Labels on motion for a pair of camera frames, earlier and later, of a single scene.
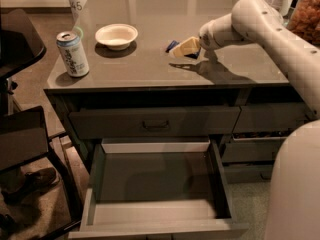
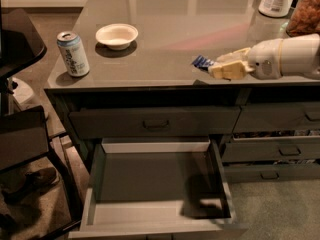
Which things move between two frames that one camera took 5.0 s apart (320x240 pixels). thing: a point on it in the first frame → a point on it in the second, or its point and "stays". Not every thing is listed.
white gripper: x=209 y=37 → x=265 y=58
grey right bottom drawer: x=249 y=173 stays
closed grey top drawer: x=154 y=121 stays
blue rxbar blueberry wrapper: x=191 y=55 → x=202 y=62
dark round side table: x=20 y=42 stays
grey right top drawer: x=271 y=118 stays
